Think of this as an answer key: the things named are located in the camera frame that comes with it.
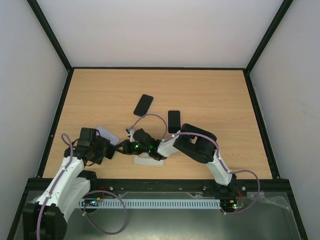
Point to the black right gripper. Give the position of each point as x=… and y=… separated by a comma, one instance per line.
x=127, y=146

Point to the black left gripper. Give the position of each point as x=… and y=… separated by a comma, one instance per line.
x=103, y=143

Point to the green-edged black phone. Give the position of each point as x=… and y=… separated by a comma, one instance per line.
x=110, y=152

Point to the beige phone case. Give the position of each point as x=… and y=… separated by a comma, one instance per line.
x=147, y=161

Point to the blue-edged black phone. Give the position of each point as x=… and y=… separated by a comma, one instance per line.
x=174, y=122

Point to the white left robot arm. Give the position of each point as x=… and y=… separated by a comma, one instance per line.
x=47, y=217

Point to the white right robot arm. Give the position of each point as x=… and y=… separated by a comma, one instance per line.
x=196, y=143

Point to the lilac phone case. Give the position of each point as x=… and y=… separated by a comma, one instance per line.
x=104, y=133

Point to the black phone far centre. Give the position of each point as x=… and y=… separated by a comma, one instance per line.
x=143, y=105

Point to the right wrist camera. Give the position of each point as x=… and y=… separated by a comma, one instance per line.
x=130, y=132

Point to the white slotted cable duct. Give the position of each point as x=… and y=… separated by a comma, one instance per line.
x=151, y=204

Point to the black front frame rail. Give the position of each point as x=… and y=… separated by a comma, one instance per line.
x=207, y=188

